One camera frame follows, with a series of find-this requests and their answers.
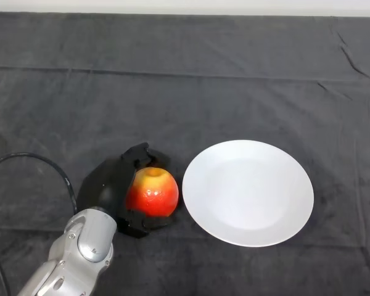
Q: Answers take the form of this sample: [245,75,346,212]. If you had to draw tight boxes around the white round plate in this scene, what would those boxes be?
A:
[181,139,315,248]

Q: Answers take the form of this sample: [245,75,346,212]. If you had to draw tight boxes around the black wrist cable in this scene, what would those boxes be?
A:
[0,152,79,296]

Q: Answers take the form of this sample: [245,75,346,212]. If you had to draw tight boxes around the black cloth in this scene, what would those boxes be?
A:
[0,11,370,296]

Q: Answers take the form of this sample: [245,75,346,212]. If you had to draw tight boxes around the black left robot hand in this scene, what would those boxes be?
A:
[76,142,177,240]

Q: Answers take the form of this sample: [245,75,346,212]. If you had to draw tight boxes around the red yellow apple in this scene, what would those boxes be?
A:
[125,166,179,218]

